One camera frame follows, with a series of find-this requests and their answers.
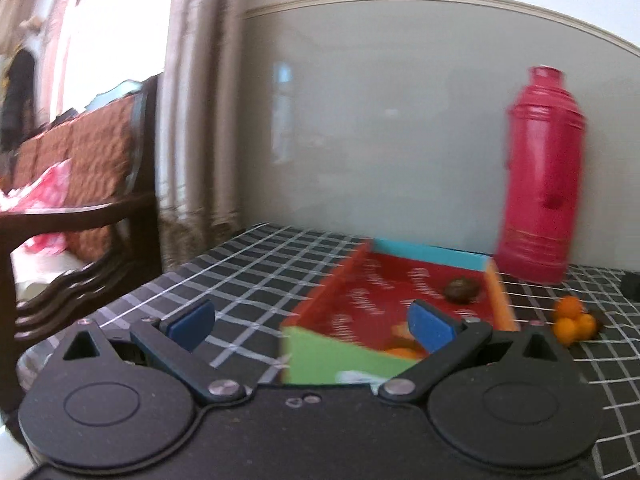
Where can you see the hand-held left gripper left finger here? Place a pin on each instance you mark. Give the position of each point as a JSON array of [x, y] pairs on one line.
[[192, 322]]

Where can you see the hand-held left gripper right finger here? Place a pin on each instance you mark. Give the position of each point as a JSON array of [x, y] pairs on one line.
[[428, 326]]

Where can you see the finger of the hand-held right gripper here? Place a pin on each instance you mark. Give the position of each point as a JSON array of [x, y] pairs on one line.
[[632, 285]]

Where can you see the large round orange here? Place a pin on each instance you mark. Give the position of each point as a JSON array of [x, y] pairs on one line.
[[402, 353]]

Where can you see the brown kiwi fruit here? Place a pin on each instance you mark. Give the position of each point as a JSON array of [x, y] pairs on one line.
[[462, 290]]

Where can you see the colourful cardboard box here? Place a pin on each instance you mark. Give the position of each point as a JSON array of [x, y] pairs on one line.
[[320, 360]]

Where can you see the small round kumquat orange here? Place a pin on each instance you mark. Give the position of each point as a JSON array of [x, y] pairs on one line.
[[563, 331], [585, 327]]

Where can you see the large flat mandarin orange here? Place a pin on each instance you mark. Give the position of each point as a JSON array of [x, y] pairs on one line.
[[570, 307]]

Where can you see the black white checked tablecloth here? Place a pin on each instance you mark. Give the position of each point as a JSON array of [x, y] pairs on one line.
[[260, 270]]

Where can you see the red thermos flask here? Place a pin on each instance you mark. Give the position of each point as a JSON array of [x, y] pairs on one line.
[[542, 175]]

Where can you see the dark wooden armchair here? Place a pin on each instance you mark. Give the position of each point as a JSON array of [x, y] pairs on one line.
[[100, 160]]

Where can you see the pink plastic bag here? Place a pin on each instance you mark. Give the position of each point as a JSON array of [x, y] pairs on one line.
[[52, 180]]

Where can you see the beige curtain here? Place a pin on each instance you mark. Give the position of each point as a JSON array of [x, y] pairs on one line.
[[200, 110]]

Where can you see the dark hanging garment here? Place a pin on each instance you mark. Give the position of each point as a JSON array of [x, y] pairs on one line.
[[19, 100]]

